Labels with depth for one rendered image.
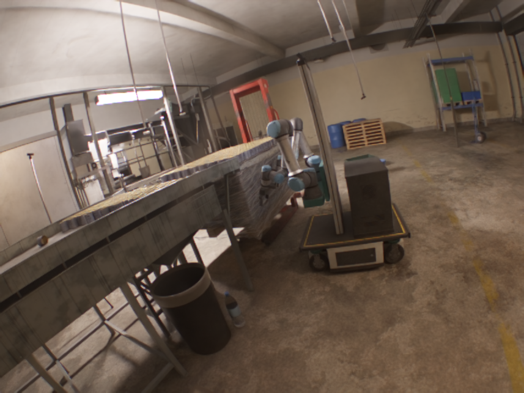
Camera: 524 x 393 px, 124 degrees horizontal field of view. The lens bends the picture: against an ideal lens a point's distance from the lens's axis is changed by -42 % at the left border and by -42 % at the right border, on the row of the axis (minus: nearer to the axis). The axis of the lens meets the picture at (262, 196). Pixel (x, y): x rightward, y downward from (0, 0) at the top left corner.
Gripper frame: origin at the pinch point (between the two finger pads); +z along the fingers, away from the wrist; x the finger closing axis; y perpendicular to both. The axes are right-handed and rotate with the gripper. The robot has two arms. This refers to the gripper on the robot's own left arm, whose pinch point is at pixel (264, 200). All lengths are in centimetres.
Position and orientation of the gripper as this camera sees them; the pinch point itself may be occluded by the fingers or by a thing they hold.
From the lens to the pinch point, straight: 208.4
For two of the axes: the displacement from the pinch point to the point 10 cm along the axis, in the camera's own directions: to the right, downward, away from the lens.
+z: -0.6, 8.5, 5.2
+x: -3.9, 4.6, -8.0
